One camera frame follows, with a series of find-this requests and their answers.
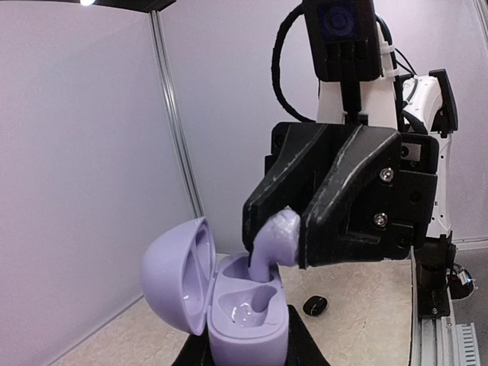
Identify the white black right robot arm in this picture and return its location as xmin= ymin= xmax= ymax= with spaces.
xmin=242 ymin=69 xmax=458 ymax=319

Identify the black earbud charging case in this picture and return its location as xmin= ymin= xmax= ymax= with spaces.
xmin=302 ymin=295 xmax=329 ymax=317

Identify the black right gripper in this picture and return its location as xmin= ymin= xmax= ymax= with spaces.
xmin=242 ymin=124 xmax=438 ymax=269

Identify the purple earbud charging case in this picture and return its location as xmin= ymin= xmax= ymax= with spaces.
xmin=140 ymin=217 xmax=289 ymax=365

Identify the aluminium front rail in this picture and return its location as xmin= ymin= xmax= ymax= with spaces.
xmin=409 ymin=257 xmax=481 ymax=365

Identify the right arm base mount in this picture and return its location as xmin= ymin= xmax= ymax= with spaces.
xmin=413 ymin=234 xmax=475 ymax=319

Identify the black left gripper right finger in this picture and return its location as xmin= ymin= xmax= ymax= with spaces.
xmin=285 ymin=305 xmax=330 ymax=366

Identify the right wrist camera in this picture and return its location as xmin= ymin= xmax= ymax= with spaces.
xmin=302 ymin=0 xmax=382 ymax=82

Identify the aluminium corner post left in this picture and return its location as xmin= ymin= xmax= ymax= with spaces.
xmin=149 ymin=11 xmax=204 ymax=218

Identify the purple earbud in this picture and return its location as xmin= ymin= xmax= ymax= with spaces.
xmin=249 ymin=207 xmax=300 ymax=283

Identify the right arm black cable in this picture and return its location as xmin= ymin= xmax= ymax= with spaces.
xmin=270 ymin=2 xmax=428 ymax=134

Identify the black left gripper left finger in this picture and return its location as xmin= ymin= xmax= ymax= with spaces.
xmin=173 ymin=326 xmax=216 ymax=366

